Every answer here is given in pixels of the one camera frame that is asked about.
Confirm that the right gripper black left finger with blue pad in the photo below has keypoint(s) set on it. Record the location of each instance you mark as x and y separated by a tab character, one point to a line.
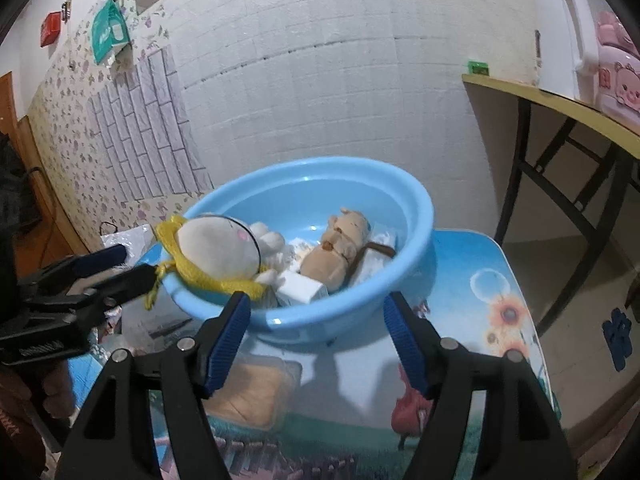
112	436

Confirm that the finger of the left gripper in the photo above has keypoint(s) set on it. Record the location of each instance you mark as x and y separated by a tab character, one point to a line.
73	268
121	288

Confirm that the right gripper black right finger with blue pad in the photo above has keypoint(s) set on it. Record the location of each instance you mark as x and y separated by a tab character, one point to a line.
521	437

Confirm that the translucent white plastic box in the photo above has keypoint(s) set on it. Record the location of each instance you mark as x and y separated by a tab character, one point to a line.
132	325

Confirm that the white rabbit plush yellow scarf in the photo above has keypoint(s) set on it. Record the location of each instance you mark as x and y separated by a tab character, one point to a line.
215	253

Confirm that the clear toothpick box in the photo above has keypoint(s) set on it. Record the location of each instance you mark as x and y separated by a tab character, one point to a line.
257	393

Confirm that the white charger plug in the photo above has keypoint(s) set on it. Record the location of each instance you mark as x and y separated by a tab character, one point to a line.
292	289

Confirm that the clear dental floss pick box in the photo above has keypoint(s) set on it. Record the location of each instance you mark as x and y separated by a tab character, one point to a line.
372	258

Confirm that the person's left hand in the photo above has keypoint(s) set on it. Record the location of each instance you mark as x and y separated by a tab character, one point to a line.
58	387

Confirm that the brown wooden door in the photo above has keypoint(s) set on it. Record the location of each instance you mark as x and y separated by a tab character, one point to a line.
53	237

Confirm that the dark hanging jacket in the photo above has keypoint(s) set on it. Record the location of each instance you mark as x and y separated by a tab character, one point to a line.
20	213

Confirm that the blue plastic basin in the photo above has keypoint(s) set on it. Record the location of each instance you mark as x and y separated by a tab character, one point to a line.
316	244

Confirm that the brown plush bear toy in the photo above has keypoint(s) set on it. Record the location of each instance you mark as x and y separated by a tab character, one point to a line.
338	246

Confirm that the green hanging bag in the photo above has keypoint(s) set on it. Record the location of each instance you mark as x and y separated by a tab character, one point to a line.
109	32

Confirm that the small green box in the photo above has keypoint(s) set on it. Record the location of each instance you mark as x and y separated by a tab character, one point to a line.
478	68

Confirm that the white electric kettle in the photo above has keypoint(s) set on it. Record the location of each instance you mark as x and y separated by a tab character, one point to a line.
567	49

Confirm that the pink piggy appliance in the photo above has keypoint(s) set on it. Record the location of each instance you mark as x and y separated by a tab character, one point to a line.
618	94

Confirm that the red wall box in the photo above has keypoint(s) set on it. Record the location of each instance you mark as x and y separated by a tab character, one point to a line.
50	28

